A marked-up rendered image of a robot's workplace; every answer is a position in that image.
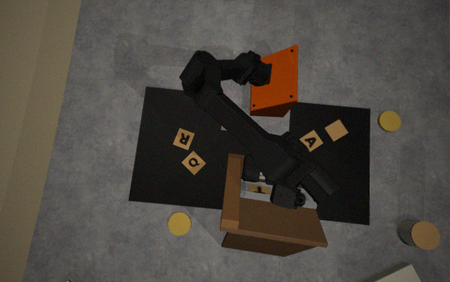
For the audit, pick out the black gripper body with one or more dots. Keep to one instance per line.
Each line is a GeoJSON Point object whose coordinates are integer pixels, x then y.
{"type": "Point", "coordinates": [251, 172]}

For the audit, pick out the yellow round disc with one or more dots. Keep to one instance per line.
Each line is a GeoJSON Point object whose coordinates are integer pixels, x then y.
{"type": "Point", "coordinates": [179, 224]}
{"type": "Point", "coordinates": [389, 121]}

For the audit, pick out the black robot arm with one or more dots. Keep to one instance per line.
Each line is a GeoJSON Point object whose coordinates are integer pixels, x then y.
{"type": "Point", "coordinates": [282, 159]}

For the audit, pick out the tan tile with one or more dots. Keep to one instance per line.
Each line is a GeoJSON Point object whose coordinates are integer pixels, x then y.
{"type": "Point", "coordinates": [336, 130]}
{"type": "Point", "coordinates": [193, 162]}
{"type": "Point", "coordinates": [259, 189]}
{"type": "Point", "coordinates": [184, 139]}
{"type": "Point", "coordinates": [311, 140]}

